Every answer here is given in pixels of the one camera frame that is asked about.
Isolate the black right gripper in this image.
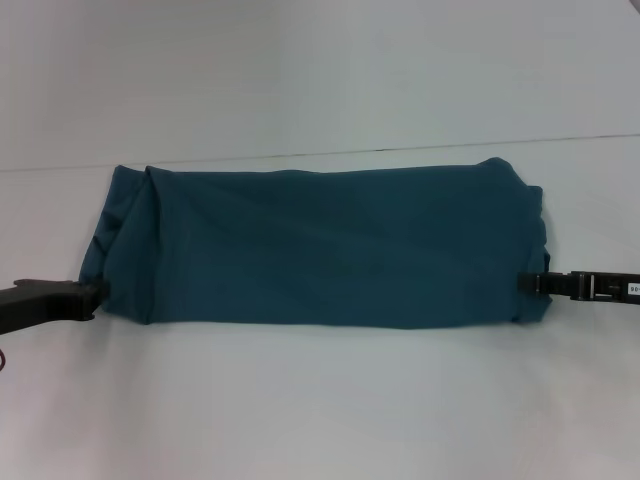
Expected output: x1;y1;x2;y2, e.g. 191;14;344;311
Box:
518;270;640;305

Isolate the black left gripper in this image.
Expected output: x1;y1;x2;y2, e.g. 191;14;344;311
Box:
0;278;111;337

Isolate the teal t-shirt with FREE print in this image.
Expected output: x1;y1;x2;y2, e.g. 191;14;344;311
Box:
80;156;552;331

